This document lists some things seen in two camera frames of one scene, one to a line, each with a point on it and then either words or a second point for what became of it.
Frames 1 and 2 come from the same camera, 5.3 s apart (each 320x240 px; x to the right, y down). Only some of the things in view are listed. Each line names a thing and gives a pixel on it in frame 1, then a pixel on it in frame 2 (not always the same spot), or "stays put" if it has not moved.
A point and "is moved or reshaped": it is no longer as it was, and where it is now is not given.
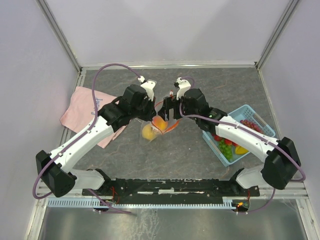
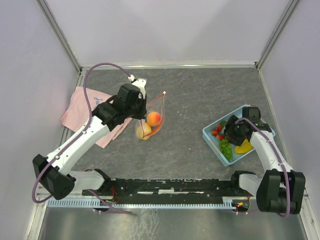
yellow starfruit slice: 240,150 stays put
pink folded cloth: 81,112 stays put
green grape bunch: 227,150 stays put
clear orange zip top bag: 151,130 is moved or reshaped
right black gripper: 170,103 -> 232,138
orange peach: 158,122 is moved or reshaped
